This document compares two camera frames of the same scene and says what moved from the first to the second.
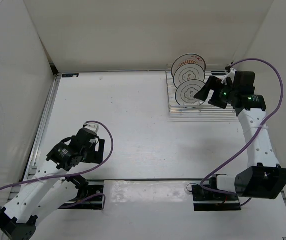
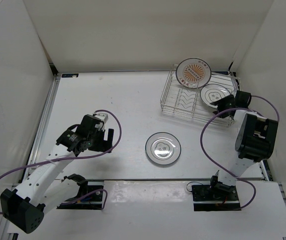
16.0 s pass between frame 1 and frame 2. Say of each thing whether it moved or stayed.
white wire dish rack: moved
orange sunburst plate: moved
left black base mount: stayed
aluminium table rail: stayed
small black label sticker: stayed
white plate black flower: moved
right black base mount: stayed
